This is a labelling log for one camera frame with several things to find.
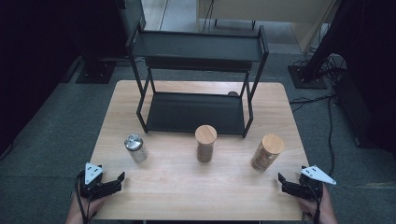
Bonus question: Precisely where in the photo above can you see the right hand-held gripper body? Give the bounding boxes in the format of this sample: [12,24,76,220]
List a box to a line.
[292,164,337,201]

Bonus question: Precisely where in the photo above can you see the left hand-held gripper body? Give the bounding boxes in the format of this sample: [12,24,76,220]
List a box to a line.
[78,161,109,200]

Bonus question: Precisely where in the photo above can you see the white jar silver lid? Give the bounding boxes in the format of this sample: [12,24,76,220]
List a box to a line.
[123,133,149,163]

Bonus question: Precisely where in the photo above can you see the glass jar dark brown contents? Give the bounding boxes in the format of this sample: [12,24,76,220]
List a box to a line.
[194,124,218,163]

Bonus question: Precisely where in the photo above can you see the black two-tier metal rack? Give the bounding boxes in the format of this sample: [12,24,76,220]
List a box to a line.
[125,14,270,139]

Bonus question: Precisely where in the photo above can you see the person's right hand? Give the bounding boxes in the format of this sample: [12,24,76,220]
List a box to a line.
[294,186,334,220]

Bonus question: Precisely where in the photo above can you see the person's left hand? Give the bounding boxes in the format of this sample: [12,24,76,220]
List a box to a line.
[70,194,106,220]

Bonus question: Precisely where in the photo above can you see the black floor box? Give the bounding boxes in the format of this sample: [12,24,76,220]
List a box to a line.
[332,73,376,147]

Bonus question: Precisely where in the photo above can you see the black stand square base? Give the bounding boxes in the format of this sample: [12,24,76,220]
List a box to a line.
[75,46,117,85]

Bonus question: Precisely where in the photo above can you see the black upright panel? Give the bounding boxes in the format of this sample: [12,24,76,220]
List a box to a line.
[115,0,148,43]

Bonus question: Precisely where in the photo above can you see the beige cabinet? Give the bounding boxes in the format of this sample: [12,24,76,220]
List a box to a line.
[195,0,341,53]

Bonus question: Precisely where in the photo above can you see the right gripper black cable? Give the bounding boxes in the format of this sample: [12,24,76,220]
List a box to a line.
[301,181,323,224]

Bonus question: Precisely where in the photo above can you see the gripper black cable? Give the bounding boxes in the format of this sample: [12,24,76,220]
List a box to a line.
[301,181,323,224]
[74,170,94,224]

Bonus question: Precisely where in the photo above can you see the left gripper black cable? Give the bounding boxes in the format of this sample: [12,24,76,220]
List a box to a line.
[74,170,94,224]

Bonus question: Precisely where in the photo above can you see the long black floor cable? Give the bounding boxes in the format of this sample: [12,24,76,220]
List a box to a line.
[289,92,336,176]

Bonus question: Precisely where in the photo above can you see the black stand slanted post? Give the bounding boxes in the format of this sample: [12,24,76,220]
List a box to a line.
[287,0,356,90]

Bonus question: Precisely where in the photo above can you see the tangle of black cables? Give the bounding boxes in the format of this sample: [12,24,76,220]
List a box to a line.
[292,46,347,82]

